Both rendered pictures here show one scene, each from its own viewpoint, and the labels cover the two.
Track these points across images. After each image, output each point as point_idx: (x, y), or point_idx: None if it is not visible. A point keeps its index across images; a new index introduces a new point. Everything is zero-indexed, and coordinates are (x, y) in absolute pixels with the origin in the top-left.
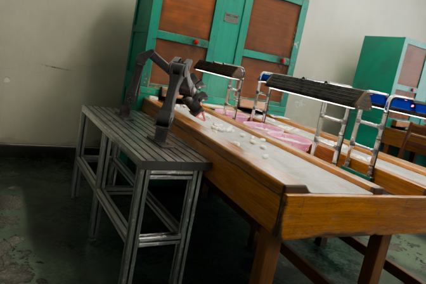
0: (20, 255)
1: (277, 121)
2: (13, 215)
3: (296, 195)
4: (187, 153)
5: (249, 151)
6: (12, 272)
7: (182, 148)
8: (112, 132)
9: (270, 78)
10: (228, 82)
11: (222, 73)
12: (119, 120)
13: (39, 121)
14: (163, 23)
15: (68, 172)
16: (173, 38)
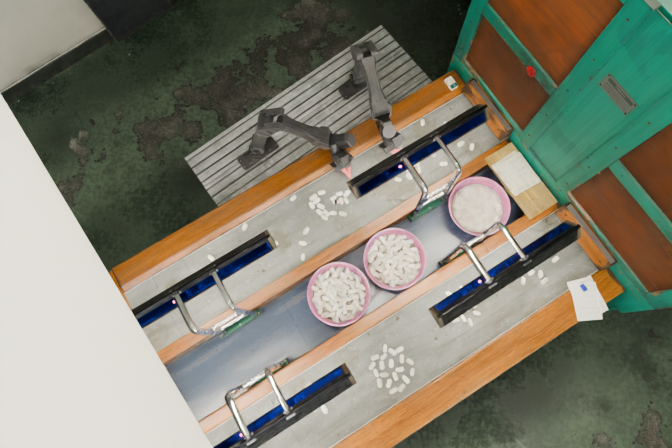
0: (257, 108)
1: (555, 291)
2: (314, 68)
3: (112, 279)
4: (239, 185)
5: (231, 242)
6: (235, 116)
7: (252, 177)
8: (261, 106)
9: (263, 234)
10: (568, 169)
11: (376, 164)
12: (332, 88)
13: None
14: (497, 0)
15: (450, 50)
16: (503, 34)
